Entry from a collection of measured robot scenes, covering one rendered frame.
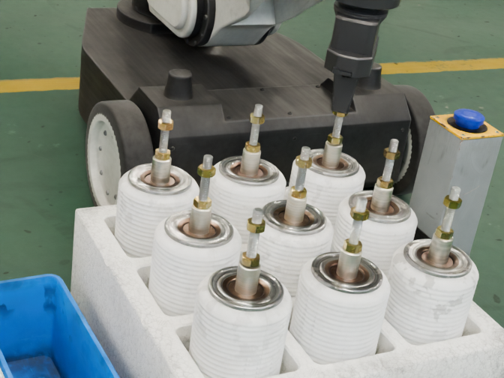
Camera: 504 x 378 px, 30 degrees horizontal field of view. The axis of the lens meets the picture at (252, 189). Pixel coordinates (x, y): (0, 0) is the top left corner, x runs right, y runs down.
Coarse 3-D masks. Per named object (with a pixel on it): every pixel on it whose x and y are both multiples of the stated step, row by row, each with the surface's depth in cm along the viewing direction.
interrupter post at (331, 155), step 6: (330, 144) 120; (342, 144) 120; (324, 150) 121; (330, 150) 120; (336, 150) 120; (324, 156) 121; (330, 156) 120; (336, 156) 120; (324, 162) 121; (330, 162) 120; (336, 162) 121
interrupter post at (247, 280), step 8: (240, 264) 91; (240, 272) 91; (248, 272) 91; (256, 272) 91; (240, 280) 92; (248, 280) 91; (256, 280) 92; (240, 288) 92; (248, 288) 92; (256, 288) 92
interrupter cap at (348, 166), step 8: (312, 152) 123; (320, 152) 124; (320, 160) 122; (344, 160) 123; (352, 160) 123; (312, 168) 119; (320, 168) 119; (328, 168) 120; (336, 168) 121; (344, 168) 121; (352, 168) 121; (336, 176) 118; (344, 176) 119
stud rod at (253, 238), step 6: (258, 210) 89; (252, 216) 89; (258, 216) 89; (252, 222) 89; (258, 222) 89; (252, 234) 90; (258, 234) 90; (252, 240) 90; (258, 240) 90; (252, 246) 90; (252, 252) 90
